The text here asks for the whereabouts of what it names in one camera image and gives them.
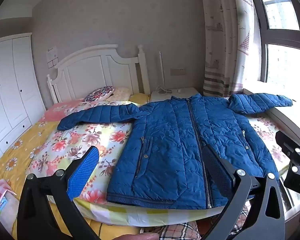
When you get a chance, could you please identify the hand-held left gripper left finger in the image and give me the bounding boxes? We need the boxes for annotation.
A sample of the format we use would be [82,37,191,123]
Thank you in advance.
[17,146,100,240]

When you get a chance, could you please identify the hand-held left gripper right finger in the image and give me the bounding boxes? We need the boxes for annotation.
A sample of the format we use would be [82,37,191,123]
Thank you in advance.
[201,145,287,240]

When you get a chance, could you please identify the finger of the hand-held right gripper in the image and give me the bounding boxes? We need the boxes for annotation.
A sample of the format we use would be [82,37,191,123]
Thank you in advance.
[275,130,300,172]

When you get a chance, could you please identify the blue puffer jacket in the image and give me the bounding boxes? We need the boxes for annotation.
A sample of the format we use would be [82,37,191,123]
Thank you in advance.
[57,93,293,209]

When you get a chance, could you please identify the person's left hand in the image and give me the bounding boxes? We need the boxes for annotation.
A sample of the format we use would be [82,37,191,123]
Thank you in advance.
[114,232,160,240]

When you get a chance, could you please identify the beige window sill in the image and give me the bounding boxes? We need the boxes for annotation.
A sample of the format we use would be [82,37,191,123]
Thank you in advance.
[242,87,300,155]

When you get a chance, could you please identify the floral quilt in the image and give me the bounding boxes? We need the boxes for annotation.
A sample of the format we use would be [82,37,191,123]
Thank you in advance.
[26,100,292,228]

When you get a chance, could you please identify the pink patterned pillow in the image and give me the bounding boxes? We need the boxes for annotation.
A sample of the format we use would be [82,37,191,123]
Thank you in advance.
[44,99,87,123]

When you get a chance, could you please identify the yellow daisy bed sheet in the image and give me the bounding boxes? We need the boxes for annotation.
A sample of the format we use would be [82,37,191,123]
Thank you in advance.
[0,120,140,240]

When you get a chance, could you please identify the person's plaid pants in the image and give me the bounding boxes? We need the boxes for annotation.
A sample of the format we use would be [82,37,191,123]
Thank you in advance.
[140,205,250,240]

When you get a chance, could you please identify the mandala print pillow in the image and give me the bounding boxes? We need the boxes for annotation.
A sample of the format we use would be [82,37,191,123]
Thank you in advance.
[83,86,115,103]

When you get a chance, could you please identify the pink checked cloth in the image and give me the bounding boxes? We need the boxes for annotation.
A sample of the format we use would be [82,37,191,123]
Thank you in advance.
[0,179,18,225]

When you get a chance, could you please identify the cream pillow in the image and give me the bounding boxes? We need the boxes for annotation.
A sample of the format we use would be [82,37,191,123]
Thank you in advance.
[110,87,132,102]

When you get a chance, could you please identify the white nightstand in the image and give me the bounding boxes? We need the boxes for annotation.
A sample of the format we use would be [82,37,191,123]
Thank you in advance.
[150,87,199,103]

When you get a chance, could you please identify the yellow pillow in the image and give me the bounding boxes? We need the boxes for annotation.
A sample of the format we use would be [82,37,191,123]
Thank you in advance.
[129,93,151,105]

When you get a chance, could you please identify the white wooden headboard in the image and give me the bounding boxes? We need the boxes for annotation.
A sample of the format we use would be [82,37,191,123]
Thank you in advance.
[46,44,151,104]

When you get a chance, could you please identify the dark framed window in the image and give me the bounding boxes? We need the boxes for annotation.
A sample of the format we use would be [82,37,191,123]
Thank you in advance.
[249,0,300,110]

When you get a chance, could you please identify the white wardrobe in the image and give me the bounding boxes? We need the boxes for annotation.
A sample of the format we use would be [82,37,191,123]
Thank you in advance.
[0,32,47,173]

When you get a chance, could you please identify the printed curtain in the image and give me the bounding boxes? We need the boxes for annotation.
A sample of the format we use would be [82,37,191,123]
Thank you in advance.
[199,0,262,98]

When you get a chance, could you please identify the beige wall socket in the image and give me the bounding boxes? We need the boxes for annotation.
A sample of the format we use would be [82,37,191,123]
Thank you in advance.
[170,67,186,76]

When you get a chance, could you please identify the white wall paper notice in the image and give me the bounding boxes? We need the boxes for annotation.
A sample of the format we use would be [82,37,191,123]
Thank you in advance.
[46,46,58,60]

